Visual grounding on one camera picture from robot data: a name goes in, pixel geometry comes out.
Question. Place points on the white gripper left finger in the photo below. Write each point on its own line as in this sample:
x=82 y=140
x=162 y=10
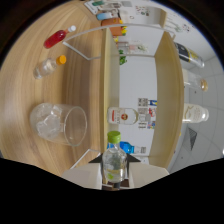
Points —
x=85 y=175

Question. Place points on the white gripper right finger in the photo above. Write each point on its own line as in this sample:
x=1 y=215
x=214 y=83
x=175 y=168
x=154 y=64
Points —
x=145 y=173

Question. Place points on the clear bottle green cap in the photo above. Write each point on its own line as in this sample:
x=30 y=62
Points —
x=115 y=163

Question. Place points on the clear bottle orange cap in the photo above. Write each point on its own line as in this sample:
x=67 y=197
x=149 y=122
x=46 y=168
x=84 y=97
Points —
x=46 y=68

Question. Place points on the red liquid small bottle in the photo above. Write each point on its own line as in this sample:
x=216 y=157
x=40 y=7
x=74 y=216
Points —
x=55 y=38

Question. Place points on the ceiling air vent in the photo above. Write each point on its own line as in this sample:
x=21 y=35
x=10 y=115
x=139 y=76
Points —
x=192 y=138

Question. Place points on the clear bottle red label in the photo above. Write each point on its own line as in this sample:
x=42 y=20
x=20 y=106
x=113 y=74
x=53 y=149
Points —
x=123 y=116

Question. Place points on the wooden two-tier shelf rack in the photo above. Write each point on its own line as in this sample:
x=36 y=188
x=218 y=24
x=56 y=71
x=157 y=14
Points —
x=170 y=100

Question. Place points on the large white milk bottle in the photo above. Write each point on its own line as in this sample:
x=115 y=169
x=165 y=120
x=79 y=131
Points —
x=195 y=113

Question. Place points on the glass jar cork lid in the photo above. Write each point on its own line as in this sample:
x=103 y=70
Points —
x=195 y=81

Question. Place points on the green potted plant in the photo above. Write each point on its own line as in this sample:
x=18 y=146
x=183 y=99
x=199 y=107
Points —
x=122 y=58

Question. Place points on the orange storage box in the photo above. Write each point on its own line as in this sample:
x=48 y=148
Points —
x=111 y=26

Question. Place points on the white tray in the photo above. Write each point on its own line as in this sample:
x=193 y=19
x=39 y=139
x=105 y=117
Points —
x=95 y=6

